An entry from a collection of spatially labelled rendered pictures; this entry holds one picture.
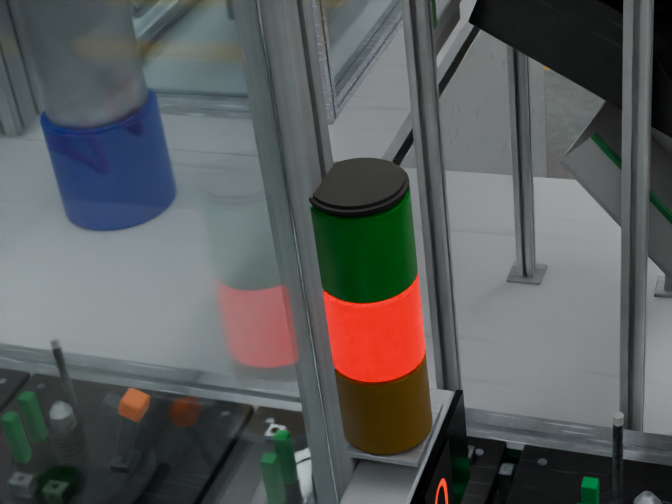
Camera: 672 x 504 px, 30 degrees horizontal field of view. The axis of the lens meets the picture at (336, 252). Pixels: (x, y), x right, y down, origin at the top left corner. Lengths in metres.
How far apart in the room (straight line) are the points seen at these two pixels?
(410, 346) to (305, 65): 0.16
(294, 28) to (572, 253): 1.01
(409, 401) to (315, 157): 0.14
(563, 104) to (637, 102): 2.77
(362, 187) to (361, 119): 1.28
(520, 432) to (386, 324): 0.53
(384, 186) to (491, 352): 0.80
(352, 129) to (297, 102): 1.28
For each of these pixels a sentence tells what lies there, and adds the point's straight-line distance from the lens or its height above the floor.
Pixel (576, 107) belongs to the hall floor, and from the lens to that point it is 3.74.
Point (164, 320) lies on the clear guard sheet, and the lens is 0.50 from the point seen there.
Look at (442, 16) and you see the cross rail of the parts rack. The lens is 1.05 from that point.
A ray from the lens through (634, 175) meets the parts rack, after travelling 1.02.
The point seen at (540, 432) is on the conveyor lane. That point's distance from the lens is 1.14.
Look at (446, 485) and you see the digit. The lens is 0.73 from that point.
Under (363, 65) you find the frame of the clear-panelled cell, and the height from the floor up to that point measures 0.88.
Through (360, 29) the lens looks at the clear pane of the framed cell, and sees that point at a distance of 2.01.
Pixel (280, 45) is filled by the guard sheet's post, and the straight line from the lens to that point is 0.57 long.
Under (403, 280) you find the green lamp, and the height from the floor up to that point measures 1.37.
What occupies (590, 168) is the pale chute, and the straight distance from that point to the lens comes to 1.07.
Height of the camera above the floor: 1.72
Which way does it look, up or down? 33 degrees down
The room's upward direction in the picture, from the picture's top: 8 degrees counter-clockwise
